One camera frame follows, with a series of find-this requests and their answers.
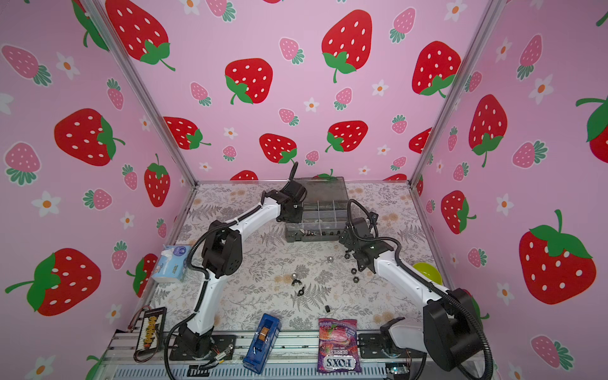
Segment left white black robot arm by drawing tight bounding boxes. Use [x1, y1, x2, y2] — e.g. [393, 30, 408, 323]
[163, 162, 307, 359]

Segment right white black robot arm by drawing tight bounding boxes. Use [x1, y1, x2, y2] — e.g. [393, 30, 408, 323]
[339, 216, 494, 379]

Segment silver wing nuts in box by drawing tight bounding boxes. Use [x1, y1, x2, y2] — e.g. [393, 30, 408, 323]
[299, 230, 320, 238]

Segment grey plastic compartment organizer box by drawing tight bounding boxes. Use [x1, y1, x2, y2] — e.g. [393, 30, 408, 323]
[285, 175, 348, 243]

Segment yellow green bowl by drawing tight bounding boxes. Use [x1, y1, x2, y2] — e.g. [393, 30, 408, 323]
[413, 262, 443, 286]

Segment purple Fox's candy bag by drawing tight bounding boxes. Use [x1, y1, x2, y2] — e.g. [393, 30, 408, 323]
[317, 318, 362, 374]

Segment blue white tissue pack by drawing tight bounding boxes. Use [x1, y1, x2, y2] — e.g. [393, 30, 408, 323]
[151, 245, 191, 283]

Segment blue rectangular plastic box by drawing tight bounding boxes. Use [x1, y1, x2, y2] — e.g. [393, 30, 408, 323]
[243, 313, 282, 375]

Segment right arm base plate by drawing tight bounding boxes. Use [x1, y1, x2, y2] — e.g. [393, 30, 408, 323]
[358, 332, 423, 359]

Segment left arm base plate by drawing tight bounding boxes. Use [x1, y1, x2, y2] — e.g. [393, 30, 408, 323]
[169, 334, 237, 361]

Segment black keychain tag with letters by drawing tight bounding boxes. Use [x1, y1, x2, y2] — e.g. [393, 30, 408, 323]
[133, 307, 167, 364]

